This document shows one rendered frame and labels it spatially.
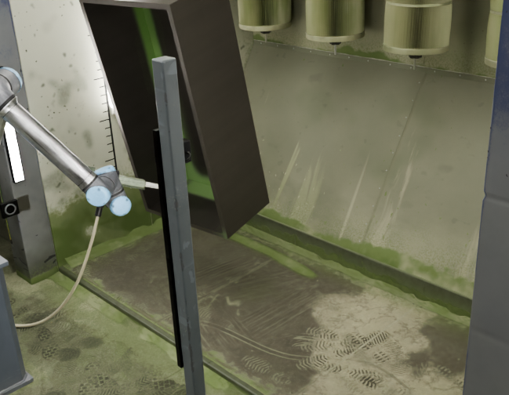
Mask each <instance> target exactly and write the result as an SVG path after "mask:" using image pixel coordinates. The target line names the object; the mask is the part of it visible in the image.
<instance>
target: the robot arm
mask: <svg viewBox="0 0 509 395"><path fill-rule="evenodd" d="M21 86H22V80H21V77H20V75H19V74H18V73H17V72H16V71H15V70H13V69H12V68H9V67H2V68H0V143H1V141H2V136H3V133H4V131H5V126H6V123H8V124H9V125H11V126H12V127H13V128H14V129H15V130H16V131H17V132H18V133H19V134H21V135H22V137H23V138H25V139H26V140H27V141H28V142H29V143H30V144H31V145H32V146H33V147H35V148H36V149H37V150H38V151H39V152H40V153H41V154H43V155H44V156H45V157H46V158H47V159H48V160H49V161H51V162H52V163H53V164H54V165H55V166H56V167H57V168H58V169H59V170H60V171H61V172H62V173H63V174H64V175H65V176H67V177H68V178H69V179H70V180H71V181H72V182H73V183H75V184H76V185H77V186H78V187H79V188H80V189H81V190H82V191H83V192H84V193H85V194H86V199H87V201H88V202H89V203H90V204H91V205H94V206H102V205H106V207H107V208H109V209H110V210H111V212H112V213H113V214H115V215H117V216H124V215H126V214H127V213H128V212H129V211H130V209H131V201H130V200H129V199H128V198H127V196H126V193H125V191H124V189H123V186H122V184H121V182H120V179H119V171H118V170H115V168H114V166H112V165H108V166H105V167H103V168H100V169H97V170H96V171H95V172H93V171H92V170H91V169H90V168H89V167H88V166H86V165H85V164H84V163H83V162H82V161H81V160H80V159H79V158H78V157H76V156H75V155H74V154H73V153H72V152H71V151H70V150H69V149H68V148H66V147H65V146H64V145H63V144H62V143H61V142H60V141H59V140H58V139H57V138H56V137H55V136H54V135H53V134H52V133H51V132H50V131H48V130H47V129H46V128H45V127H44V126H43V125H42V124H41V123H40V122H39V121H37V120H36V119H35V118H34V117H33V116H32V115H31V114H30V113H28V112H27V111H26V110H25V109H24V108H23V107H22V106H21V105H20V104H18V102H17V96H16V94H17V93H18V92H19V91H20V89H21Z"/></svg>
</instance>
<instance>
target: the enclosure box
mask: <svg viewBox="0 0 509 395"><path fill-rule="evenodd" d="M79 3H80V6H81V8H82V13H83V16H84V18H85V22H86V25H87V27H88V30H89V35H90V38H91V40H92V43H93V47H94V49H95V53H96V57H97V59H98V62H99V65H100V69H101V72H102V75H103V77H104V81H105V84H106V86H107V91H108V94H109V97H110V99H111V103H112V106H113V109H114V112H115V116H116V118H117V121H118V125H119V128H120V131H121V134H122V138H123V140H124V143H125V148H126V150H127V153H128V155H129V160H130V162H131V166H132V168H133V172H134V175H135V177H136V178H138V179H144V180H145V181H146V182H149V183H158V177H157V169H156V164H155V154H154V146H153V143H154V140H153V133H152V130H153V129H158V113H157V105H156V98H155V83H154V75H153V67H152V59H154V58H157V57H161V56H170V57H174V58H176V69H177V78H178V87H179V97H180V113H181V122H182V131H183V138H185V139H187V140H190V143H191V161H190V162H188V163H186V164H185V166H186V175H187V192H188V201H189V210H190V219H191V227H194V228H196V229H199V230H203V231H205V232H207V233H210V234H214V235H216V236H219V237H223V238H225V239H228V238H229V237H231V236H232V235H233V234H234V233H235V232H237V231H238V230H239V229H240V228H241V227H242V226H244V225H245V224H246V223H247V222H248V221H250V220H251V218H253V217H254V216H255V215H256V214H257V213H258V212H259V211H260V210H261V209H263V208H264V207H265V206H266V205H267V204H269V203H270V202H269V197H268V193H267V186H266V182H265V178H264V171H263V166H262V162H261V158H260V151H259V147H258V142H257V138H256V131H255V127H254V123H253V116H252V111H251V107H250V103H249V95H248V91H247V87H246V83H245V75H244V71H243V67H242V60H241V56H240V52H239V47H238V40H237V36H236V32H235V25H234V21H233V16H232V12H231V5H230V1H229V0H79ZM144 189H145V190H141V189H139V190H140V194H141V197H142V199H143V202H144V207H145V209H146V211H147V212H150V213H153V214H155V215H158V216H162V213H161V205H160V198H159V191H158V189H156V188H151V187H145V188H144Z"/></svg>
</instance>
